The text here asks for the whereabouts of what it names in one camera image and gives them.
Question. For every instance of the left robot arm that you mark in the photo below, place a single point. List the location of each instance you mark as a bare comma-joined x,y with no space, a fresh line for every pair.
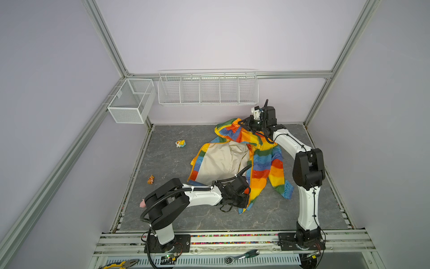
164,205

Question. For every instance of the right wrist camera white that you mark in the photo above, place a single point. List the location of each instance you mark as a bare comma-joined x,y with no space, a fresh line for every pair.
257,113

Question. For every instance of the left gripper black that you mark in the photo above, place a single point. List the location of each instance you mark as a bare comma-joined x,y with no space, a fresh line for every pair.
244,202

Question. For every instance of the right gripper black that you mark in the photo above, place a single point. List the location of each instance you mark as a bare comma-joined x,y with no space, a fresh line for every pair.
249,121

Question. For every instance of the yellow handled pliers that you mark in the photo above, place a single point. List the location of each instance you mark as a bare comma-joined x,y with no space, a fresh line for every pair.
121,265

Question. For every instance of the small orange toy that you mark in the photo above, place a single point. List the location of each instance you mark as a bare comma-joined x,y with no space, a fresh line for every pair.
151,180

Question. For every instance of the rainbow striped jacket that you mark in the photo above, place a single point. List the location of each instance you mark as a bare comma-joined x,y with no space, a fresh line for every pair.
231,151

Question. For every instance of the small yellow duck toy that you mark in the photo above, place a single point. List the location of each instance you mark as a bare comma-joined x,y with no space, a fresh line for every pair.
180,143

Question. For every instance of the white mesh box basket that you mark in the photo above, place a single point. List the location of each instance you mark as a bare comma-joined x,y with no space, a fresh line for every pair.
132,101

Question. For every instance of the long white wire basket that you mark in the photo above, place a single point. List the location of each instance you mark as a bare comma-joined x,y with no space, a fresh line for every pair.
208,87

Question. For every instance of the white slotted cable duct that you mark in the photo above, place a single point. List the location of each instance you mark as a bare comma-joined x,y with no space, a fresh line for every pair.
218,261

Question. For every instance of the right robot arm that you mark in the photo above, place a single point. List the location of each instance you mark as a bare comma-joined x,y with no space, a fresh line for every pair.
308,174

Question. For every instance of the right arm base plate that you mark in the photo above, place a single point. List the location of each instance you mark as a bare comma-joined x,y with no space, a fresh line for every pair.
290,241

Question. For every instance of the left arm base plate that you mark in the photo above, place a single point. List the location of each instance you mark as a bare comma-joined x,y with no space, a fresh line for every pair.
180,243

